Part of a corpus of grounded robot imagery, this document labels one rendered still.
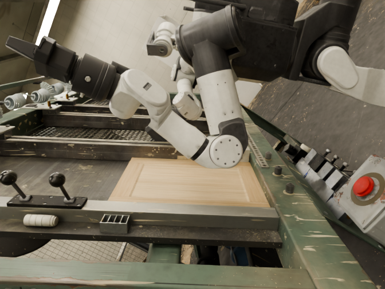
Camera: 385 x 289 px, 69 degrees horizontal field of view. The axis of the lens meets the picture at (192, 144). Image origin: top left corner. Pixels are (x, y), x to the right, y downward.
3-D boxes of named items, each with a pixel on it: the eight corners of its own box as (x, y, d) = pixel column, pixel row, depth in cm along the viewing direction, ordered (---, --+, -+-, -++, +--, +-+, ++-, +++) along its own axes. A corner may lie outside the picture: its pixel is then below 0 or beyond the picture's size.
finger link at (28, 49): (10, 34, 57) (43, 49, 59) (4, 47, 56) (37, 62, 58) (9, 30, 55) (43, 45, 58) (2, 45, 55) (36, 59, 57)
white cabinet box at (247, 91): (262, 86, 477) (158, 15, 442) (242, 113, 502) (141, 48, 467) (258, 78, 531) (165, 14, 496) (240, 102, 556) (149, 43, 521)
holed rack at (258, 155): (268, 168, 103) (269, 167, 103) (260, 168, 103) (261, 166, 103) (224, 94, 259) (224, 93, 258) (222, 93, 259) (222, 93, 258)
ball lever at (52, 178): (75, 209, 77) (59, 182, 66) (62, 209, 77) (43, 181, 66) (79, 196, 79) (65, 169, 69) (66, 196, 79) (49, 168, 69)
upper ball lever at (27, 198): (31, 207, 77) (8, 180, 66) (18, 207, 77) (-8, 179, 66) (37, 195, 79) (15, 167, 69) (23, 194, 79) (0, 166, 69)
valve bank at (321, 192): (426, 218, 75) (359, 174, 71) (387, 255, 79) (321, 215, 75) (337, 151, 122) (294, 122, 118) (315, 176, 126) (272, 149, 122)
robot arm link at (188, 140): (154, 132, 73) (210, 176, 76) (155, 133, 63) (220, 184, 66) (179, 101, 74) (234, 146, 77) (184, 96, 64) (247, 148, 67)
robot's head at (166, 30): (185, 24, 91) (158, 20, 91) (181, 40, 84) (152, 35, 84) (183, 43, 96) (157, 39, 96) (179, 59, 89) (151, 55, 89)
